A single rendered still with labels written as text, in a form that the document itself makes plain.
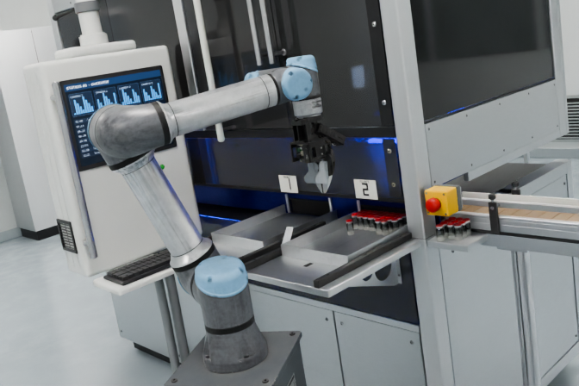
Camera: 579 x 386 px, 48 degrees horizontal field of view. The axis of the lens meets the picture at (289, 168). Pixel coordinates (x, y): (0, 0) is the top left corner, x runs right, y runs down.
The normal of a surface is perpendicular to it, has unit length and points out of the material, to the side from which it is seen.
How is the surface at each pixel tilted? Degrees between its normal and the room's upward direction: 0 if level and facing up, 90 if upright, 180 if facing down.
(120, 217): 90
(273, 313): 90
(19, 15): 90
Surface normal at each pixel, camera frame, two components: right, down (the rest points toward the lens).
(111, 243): 0.67, 0.04
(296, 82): 0.43, 0.11
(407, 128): -0.71, 0.24
